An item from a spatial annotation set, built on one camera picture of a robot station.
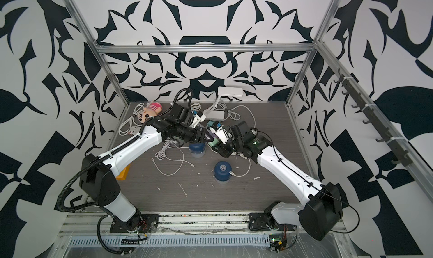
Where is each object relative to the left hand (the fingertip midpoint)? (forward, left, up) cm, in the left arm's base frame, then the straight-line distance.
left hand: (209, 137), depth 78 cm
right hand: (-2, -3, -1) cm, 4 cm away
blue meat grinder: (+1, +6, -12) cm, 13 cm away
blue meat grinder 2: (-12, -5, -11) cm, 17 cm away
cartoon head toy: (+32, +36, -15) cm, 50 cm away
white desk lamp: (+28, -2, -16) cm, 32 cm away
